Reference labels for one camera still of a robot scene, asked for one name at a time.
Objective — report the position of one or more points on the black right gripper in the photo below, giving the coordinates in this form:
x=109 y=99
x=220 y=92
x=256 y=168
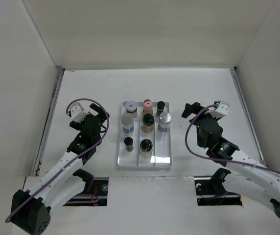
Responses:
x=194 y=108

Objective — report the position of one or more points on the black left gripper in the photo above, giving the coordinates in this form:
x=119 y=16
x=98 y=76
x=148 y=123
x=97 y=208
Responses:
x=101 y=112

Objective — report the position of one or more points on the white cap blue label jar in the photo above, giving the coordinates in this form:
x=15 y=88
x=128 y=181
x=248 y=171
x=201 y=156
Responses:
x=127 y=124

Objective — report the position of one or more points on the grey lid sauce jar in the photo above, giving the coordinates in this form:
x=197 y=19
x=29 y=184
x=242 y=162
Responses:
x=132 y=108

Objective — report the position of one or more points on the black cap red label bottle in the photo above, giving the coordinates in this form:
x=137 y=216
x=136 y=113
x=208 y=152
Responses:
x=160 y=107

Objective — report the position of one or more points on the black cap spice bottle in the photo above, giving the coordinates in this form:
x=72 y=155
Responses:
x=128 y=141

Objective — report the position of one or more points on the pink cap spice jar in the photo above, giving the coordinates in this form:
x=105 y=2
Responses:
x=147 y=107

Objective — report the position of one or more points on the black stopper jar brown contents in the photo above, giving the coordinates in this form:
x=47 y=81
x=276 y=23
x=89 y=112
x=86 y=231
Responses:
x=148 y=122

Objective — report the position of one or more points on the black stopper jar white contents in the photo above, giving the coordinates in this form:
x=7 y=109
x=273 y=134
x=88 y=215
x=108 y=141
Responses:
x=146 y=148

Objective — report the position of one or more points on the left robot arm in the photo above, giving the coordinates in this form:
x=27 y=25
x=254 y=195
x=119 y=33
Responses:
x=31 y=210

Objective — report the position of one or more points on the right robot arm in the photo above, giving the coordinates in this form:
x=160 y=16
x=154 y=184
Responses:
x=239 y=173

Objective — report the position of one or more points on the white divided organizer tray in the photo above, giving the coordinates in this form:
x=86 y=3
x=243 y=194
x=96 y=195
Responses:
x=161 y=158

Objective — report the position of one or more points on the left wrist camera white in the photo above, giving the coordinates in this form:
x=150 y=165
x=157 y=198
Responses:
x=77 y=113

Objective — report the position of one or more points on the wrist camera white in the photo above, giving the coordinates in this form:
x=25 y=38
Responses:
x=220 y=109
x=77 y=113

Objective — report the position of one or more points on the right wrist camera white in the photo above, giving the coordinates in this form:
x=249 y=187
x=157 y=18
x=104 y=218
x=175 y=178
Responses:
x=220 y=109

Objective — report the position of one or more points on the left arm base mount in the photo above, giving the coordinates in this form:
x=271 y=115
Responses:
x=94 y=195

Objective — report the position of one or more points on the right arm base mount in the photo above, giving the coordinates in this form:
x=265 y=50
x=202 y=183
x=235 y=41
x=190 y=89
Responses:
x=211 y=192

